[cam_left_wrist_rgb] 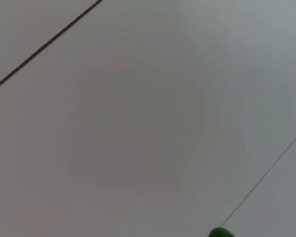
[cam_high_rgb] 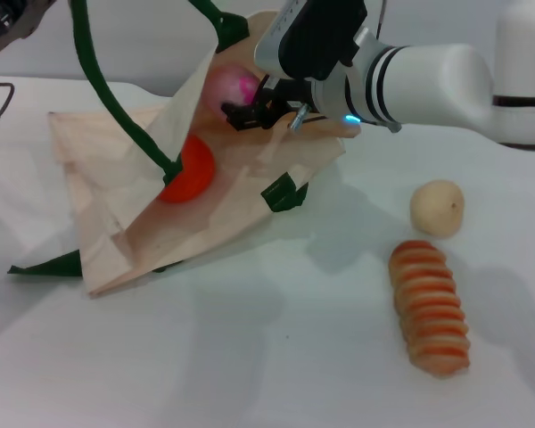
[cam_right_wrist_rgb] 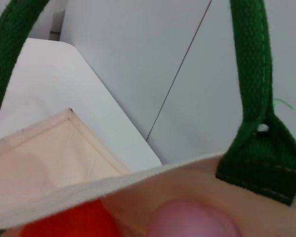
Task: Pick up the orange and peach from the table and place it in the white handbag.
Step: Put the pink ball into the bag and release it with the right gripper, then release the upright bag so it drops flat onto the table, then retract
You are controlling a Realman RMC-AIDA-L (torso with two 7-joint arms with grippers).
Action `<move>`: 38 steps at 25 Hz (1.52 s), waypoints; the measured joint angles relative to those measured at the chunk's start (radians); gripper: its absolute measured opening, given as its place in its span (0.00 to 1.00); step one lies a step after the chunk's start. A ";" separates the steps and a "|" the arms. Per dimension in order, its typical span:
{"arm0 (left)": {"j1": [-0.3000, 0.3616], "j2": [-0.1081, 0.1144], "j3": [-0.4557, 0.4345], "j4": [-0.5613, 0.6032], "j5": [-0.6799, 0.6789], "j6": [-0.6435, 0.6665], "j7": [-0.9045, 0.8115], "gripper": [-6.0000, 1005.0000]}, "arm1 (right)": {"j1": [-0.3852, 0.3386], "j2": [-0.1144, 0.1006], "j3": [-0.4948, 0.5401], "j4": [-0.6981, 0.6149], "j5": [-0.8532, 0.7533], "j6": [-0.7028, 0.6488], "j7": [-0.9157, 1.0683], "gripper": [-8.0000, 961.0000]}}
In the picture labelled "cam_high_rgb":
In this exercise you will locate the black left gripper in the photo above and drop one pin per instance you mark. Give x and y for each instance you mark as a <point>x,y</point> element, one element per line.
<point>4,22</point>

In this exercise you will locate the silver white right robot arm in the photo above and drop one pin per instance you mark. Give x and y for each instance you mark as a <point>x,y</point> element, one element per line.
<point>437,84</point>

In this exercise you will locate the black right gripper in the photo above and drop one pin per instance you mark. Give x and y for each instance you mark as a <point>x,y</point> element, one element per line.
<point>290,98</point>

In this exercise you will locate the pink toy peach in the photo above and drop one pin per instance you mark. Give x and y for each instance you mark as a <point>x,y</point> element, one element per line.
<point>225,87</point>

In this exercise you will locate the orange toy fruit with stem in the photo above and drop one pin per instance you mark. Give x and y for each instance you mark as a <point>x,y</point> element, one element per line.
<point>196,174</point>

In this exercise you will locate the beige toy potato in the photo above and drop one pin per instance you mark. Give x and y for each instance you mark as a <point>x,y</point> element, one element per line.
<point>437,209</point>

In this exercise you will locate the striped toy bread loaf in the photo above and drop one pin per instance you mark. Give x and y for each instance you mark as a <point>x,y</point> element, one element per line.
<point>428,307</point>

